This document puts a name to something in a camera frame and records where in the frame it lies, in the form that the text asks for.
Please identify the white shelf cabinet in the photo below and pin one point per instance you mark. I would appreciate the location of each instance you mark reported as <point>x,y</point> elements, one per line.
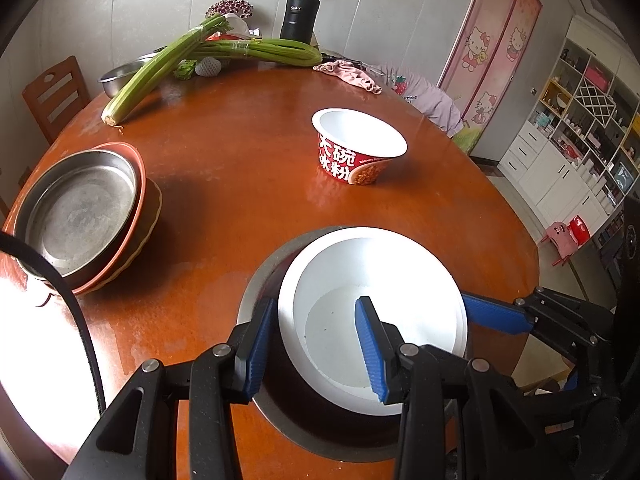
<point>565,170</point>

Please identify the stainless steel bowl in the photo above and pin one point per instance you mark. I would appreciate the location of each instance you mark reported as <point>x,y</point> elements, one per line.
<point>117,80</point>

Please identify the pink pig stool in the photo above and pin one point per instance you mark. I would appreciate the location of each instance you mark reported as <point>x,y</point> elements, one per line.
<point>560,237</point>

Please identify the fruit in white foam net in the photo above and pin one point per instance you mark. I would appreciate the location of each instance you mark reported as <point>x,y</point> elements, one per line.
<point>208,66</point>

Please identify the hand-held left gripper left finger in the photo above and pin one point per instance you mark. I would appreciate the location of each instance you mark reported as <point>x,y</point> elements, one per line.
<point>257,350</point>

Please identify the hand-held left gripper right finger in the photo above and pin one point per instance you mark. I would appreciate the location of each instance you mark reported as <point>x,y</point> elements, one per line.
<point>370,350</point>

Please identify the flower-pattern object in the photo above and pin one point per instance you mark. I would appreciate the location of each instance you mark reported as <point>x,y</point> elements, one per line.
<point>230,7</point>

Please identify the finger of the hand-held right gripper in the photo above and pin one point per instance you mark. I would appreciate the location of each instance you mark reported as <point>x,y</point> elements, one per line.
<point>495,312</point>
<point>570,381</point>

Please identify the red stool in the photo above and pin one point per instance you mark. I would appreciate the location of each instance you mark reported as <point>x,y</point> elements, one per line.
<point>580,229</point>

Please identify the red printed paper bowl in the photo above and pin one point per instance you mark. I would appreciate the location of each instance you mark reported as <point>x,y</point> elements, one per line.
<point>345,160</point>

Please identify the lavender garment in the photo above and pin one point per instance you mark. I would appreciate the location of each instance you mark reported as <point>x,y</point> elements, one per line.
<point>430,100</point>

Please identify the thin celery bunch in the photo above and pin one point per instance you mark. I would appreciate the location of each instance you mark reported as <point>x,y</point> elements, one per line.
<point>270,50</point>

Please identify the yellow-rim bowl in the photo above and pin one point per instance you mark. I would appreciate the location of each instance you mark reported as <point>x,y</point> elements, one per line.
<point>150,220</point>

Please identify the stainless steel basin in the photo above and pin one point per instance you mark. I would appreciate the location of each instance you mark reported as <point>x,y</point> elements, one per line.
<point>295,420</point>

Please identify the thick celery bunch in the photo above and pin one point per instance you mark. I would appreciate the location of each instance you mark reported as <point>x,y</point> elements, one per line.
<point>150,77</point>

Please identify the black thermos bottle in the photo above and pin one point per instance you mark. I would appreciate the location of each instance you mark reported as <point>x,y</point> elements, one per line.
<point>297,15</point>

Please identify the wooden slat-back chair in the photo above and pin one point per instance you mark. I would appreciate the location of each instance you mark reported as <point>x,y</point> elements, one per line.
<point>50,90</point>

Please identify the orange bear-shaped plate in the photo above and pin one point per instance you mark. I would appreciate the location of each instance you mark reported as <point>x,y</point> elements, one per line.
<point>141,185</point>

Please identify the stainless steel plate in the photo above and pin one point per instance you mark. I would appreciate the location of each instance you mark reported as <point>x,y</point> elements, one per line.
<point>75,215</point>

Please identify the plain white bowl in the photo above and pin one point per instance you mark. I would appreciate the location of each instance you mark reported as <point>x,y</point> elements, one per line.
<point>380,265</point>

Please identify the pink cloth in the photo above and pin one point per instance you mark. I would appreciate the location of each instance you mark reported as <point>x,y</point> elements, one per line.
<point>350,75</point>

